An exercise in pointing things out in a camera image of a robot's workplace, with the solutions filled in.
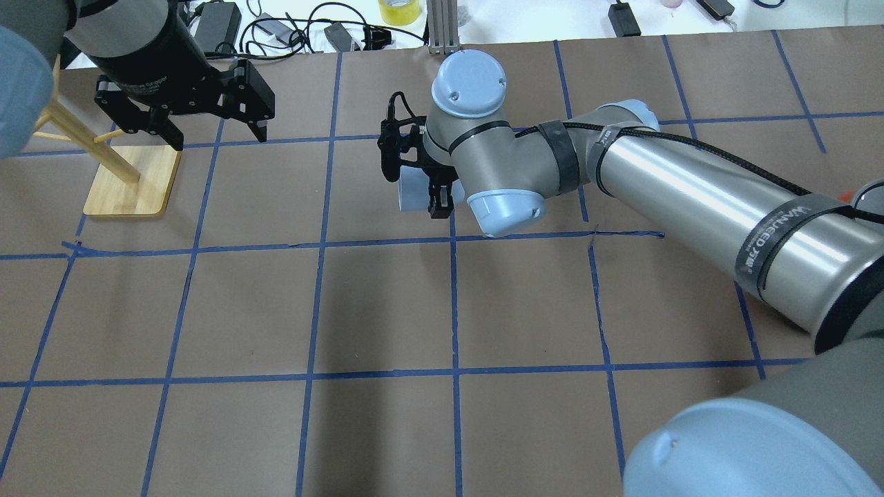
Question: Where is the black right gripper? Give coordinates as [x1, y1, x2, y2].
[378, 91, 456, 220]

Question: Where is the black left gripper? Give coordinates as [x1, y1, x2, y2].
[93, 10, 277, 151]

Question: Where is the light blue plastic cup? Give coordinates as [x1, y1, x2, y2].
[398, 167, 464, 214]

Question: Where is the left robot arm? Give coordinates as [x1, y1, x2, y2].
[1, 1, 276, 158]

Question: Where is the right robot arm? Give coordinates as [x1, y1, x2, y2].
[378, 50, 883, 496]

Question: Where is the black power brick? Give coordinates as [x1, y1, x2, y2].
[195, 1, 241, 54]

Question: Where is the wooden mug tree stand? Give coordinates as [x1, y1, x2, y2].
[32, 57, 181, 218]

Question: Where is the yellow tape roll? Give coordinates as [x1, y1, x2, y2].
[378, 0, 421, 26]

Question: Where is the black power adapter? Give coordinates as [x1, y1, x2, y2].
[607, 1, 642, 38]

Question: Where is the orange can with grey lid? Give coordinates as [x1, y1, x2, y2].
[836, 179, 883, 217]

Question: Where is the aluminium frame post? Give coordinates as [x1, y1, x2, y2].
[426, 0, 461, 56]

